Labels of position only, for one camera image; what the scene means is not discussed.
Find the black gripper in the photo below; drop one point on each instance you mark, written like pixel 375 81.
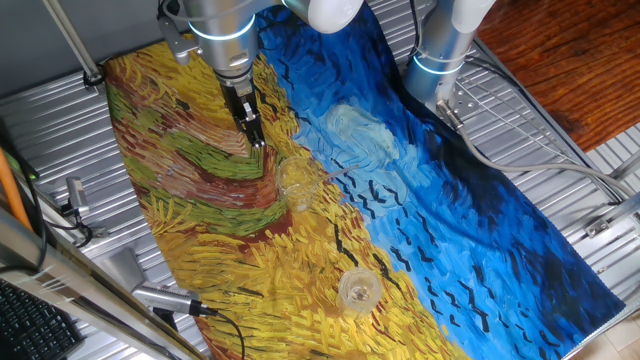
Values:
pixel 240 102

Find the glass stirring rod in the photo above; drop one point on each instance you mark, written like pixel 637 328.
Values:
pixel 345 170

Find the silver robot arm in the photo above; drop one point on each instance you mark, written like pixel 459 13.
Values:
pixel 225 45

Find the thick-rimmed clear glass beaker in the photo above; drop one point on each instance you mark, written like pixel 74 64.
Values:
pixel 357 295

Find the thin aluminium pole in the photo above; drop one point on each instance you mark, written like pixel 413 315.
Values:
pixel 72 40

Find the painted wheat field cloth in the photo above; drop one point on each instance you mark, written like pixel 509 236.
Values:
pixel 450 225

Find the orange pole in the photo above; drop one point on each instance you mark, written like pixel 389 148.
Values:
pixel 11 192

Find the black keyboard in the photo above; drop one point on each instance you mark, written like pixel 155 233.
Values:
pixel 30 325

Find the aluminium profile bar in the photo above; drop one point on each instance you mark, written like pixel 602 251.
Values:
pixel 627 167
pixel 625 207

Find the long silver camera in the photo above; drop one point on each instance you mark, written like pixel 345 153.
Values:
pixel 165 297

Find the small silver camera on mount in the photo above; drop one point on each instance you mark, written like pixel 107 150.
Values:
pixel 76 194

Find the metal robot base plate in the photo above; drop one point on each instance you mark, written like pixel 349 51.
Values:
pixel 465 102

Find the aluminium frame post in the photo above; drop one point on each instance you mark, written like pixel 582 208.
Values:
pixel 75 285

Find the small metal corner bracket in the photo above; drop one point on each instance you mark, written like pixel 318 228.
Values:
pixel 597 227

